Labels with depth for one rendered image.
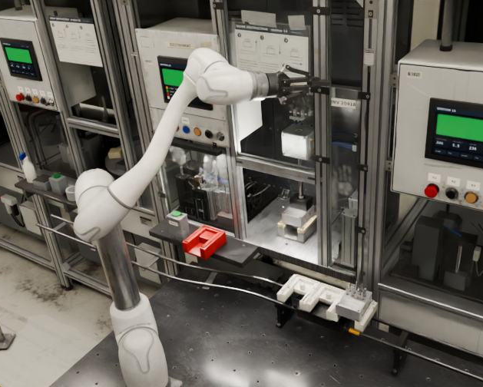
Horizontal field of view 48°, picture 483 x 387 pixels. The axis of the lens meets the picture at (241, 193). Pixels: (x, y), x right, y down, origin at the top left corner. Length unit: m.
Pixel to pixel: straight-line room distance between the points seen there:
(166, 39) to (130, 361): 1.22
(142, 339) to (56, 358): 1.52
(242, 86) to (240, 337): 1.13
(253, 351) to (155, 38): 1.32
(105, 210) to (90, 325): 1.99
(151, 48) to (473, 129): 1.28
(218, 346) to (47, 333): 1.60
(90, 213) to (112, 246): 0.27
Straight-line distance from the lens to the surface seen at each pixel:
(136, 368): 2.01
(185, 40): 2.18
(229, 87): 1.60
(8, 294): 4.11
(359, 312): 2.06
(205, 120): 2.25
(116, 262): 1.98
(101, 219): 1.69
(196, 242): 2.45
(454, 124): 1.75
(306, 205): 2.40
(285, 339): 2.31
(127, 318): 2.11
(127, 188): 1.67
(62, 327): 3.66
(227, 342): 2.32
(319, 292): 2.21
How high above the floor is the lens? 2.32
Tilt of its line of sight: 30 degrees down
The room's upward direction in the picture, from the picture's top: 6 degrees counter-clockwise
